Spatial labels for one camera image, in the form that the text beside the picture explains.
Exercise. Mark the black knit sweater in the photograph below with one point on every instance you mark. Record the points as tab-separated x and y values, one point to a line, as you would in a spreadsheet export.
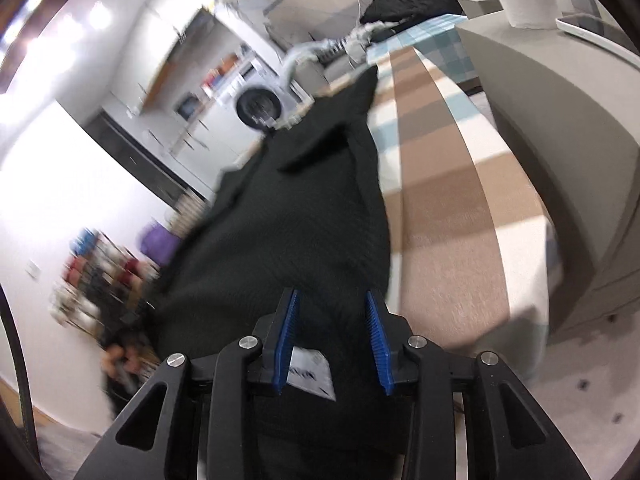
300	210

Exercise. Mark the white patterned rug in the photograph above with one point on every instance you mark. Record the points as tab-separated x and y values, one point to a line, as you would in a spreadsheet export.
600	410

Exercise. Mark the white washing machine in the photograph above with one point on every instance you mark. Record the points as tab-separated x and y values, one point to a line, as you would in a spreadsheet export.
260	105

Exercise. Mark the purple bag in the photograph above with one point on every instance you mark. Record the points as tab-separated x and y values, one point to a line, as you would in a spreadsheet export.
157	245

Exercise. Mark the beige low table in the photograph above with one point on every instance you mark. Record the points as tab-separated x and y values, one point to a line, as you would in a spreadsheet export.
560	110

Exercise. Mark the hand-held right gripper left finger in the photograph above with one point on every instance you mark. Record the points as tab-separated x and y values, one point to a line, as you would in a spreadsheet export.
286	340

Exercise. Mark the white wall cabinet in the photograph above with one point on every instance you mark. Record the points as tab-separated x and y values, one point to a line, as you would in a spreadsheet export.
165	40

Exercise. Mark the black cooking pot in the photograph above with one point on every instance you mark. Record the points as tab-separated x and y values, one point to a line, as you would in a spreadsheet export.
190	105

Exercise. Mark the plaid tablecloth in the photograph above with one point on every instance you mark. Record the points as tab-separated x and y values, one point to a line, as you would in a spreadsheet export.
440	185

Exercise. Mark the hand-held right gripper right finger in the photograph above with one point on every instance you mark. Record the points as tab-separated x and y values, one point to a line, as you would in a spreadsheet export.
377	345

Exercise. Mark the woven laundry basket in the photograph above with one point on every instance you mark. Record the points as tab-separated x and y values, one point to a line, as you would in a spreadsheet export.
192	215

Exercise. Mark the white blanket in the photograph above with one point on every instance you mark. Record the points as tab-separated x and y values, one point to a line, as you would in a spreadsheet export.
305	55

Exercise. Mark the dark door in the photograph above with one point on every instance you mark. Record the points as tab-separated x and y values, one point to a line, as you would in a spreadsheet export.
145	160

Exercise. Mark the beige sofa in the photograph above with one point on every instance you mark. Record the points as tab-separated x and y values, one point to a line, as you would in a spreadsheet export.
340	70

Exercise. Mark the white garment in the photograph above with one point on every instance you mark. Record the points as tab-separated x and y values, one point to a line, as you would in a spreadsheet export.
365	37

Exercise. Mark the wooden shoe rack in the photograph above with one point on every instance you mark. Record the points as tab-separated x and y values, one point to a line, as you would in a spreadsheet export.
95	285

